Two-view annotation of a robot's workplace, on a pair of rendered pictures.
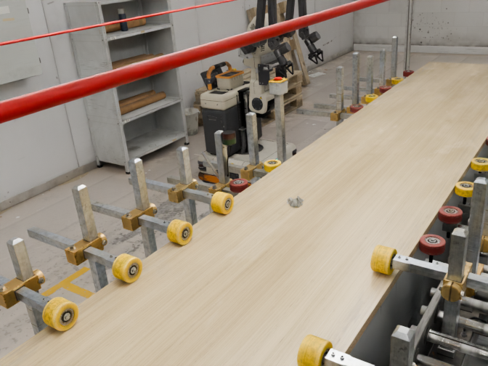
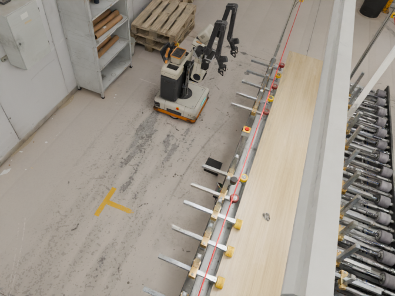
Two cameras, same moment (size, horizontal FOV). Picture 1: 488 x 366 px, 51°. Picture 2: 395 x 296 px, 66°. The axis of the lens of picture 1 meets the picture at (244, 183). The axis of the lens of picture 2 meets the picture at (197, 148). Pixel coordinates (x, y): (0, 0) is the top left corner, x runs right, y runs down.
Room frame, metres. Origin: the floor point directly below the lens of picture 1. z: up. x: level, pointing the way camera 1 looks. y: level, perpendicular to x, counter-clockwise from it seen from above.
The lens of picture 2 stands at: (0.87, 0.96, 3.25)
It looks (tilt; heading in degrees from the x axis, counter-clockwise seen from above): 51 degrees down; 337
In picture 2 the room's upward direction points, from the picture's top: 11 degrees clockwise
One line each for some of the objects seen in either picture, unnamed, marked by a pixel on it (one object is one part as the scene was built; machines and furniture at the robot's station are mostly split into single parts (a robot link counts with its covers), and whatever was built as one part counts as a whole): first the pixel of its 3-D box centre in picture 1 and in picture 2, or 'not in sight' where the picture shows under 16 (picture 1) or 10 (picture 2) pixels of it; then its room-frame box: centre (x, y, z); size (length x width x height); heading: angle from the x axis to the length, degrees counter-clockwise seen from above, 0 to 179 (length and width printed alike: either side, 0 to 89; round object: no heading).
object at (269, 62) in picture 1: (271, 67); (207, 57); (3.95, -0.29, 0.99); 0.28 x 0.16 x 0.22; 144
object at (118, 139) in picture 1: (132, 80); (100, 33); (4.94, 1.00, 0.78); 0.90 x 0.45 x 1.55; 144
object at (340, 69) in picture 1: (340, 104); (255, 105); (3.11, -0.65, 0.90); 0.04 x 0.04 x 0.48; 54
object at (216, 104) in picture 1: (235, 113); (178, 73); (4.18, 0.02, 0.59); 0.55 x 0.34 x 0.83; 144
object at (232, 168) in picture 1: (239, 169); (223, 173); (2.31, 0.02, 0.84); 0.43 x 0.03 x 0.04; 54
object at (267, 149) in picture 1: (247, 161); (181, 98); (4.12, -0.05, 0.16); 0.67 x 0.64 x 0.25; 54
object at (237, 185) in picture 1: (239, 192); (233, 199); (2.01, 0.02, 0.85); 0.08 x 0.08 x 0.11
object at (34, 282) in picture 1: (21, 287); not in sight; (1.28, 0.69, 0.95); 0.14 x 0.06 x 0.05; 144
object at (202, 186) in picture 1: (204, 186); (213, 192); (2.12, 0.18, 0.84); 0.43 x 0.03 x 0.04; 54
